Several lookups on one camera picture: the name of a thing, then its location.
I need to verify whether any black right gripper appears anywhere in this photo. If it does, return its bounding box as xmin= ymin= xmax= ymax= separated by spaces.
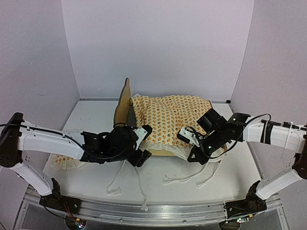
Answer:
xmin=188 ymin=129 xmax=226 ymax=166

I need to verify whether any wooden pet bed frame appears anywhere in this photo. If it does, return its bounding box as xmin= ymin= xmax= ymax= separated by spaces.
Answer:
xmin=112 ymin=77 xmax=227 ymax=158

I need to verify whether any small duck print pillow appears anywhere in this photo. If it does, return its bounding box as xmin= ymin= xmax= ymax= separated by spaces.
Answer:
xmin=48 ymin=154 xmax=86 ymax=171

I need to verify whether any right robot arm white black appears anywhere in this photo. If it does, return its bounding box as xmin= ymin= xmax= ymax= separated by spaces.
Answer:
xmin=178 ymin=109 xmax=307 ymax=212

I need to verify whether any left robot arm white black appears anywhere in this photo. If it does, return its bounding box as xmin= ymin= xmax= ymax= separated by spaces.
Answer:
xmin=0 ymin=113 xmax=153 ymax=209

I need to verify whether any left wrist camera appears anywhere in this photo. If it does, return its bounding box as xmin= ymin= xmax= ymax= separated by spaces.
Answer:
xmin=133 ymin=125 xmax=153 ymax=150

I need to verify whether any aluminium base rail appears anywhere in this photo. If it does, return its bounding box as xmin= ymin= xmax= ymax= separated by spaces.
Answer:
xmin=13 ymin=186 xmax=289 ymax=230

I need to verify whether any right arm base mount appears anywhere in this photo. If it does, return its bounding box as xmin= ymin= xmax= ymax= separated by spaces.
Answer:
xmin=224 ymin=181 xmax=267 ymax=220

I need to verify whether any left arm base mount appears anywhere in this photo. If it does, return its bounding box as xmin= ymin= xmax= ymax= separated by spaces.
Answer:
xmin=39 ymin=178 xmax=82 ymax=214

